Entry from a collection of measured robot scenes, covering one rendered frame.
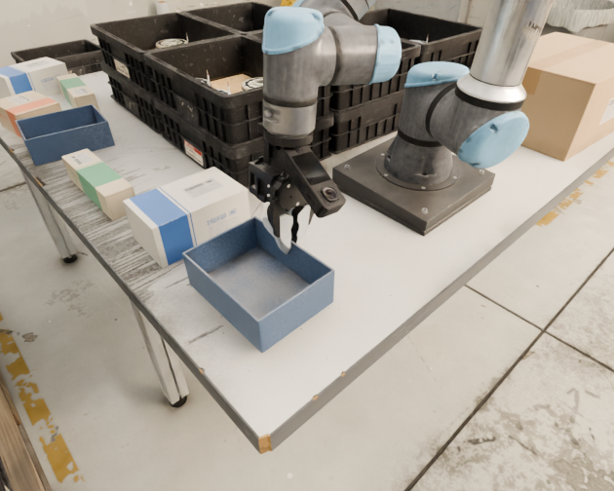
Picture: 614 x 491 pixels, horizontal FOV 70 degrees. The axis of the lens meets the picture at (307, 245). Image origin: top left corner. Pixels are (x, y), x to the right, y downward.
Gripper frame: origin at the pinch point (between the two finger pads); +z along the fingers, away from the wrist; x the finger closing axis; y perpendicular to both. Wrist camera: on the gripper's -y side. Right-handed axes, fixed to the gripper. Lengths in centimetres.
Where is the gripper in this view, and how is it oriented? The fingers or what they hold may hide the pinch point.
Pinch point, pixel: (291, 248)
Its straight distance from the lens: 73.5
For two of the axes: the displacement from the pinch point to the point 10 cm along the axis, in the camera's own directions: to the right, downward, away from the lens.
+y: -6.6, -4.7, 5.9
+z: -0.7, 8.1, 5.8
